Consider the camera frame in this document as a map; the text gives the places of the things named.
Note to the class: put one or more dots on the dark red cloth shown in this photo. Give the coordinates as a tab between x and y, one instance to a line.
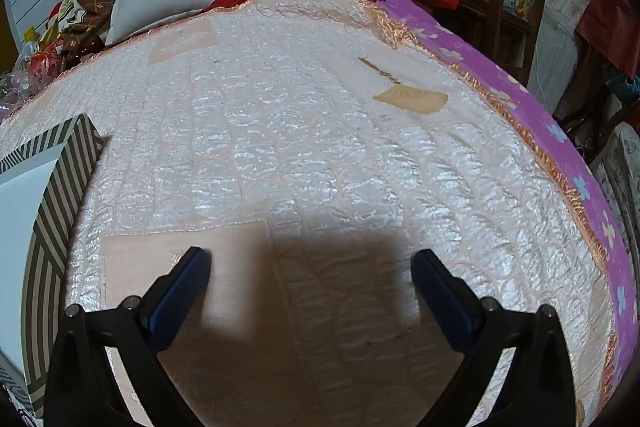
610	22

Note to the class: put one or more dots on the pink quilted blanket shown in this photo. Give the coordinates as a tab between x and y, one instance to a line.
300	132

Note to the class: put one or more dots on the clear plastic bags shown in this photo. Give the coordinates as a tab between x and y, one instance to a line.
30	72

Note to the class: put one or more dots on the striped cardboard box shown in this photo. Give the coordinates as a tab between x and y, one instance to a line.
50	217

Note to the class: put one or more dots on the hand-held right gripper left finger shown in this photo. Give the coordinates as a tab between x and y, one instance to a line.
180	292

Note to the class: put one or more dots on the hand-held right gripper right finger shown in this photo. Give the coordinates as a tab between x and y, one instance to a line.
442	292

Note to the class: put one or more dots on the purple floral bed sheet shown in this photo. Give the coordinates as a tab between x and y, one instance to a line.
575	172

